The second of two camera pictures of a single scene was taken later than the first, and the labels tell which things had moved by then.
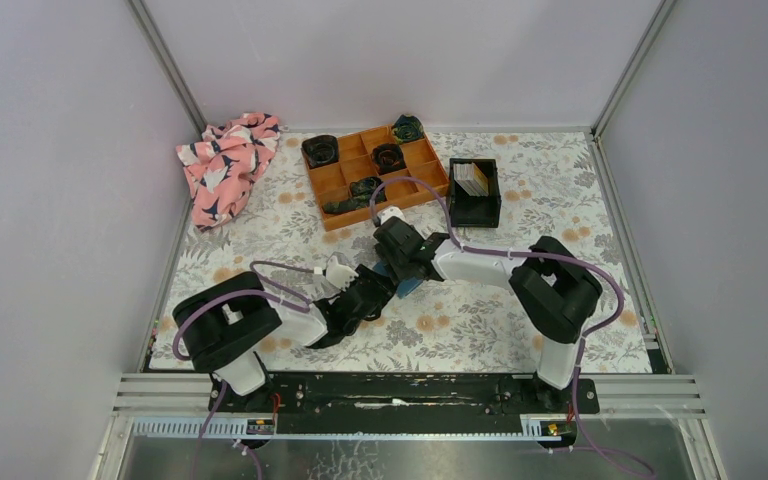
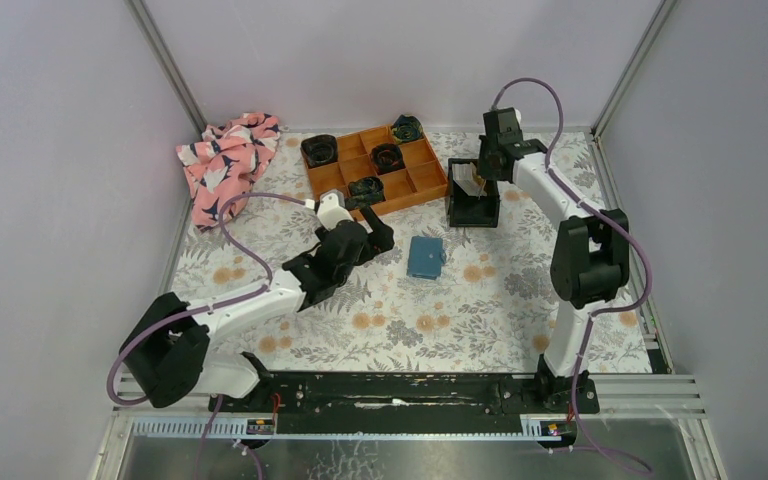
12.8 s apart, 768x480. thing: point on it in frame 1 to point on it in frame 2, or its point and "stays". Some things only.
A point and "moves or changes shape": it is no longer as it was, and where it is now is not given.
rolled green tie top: x=407 y=128 stays
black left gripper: x=387 y=291 to x=376 y=243
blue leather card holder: x=405 y=285 moves or changes shape
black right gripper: x=395 y=272 to x=482 y=171
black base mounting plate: x=407 y=401 stays
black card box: x=475 y=211 stays
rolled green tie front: x=361 y=192 stays
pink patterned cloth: x=220 y=168 stays
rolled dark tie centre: x=388 y=157 stays
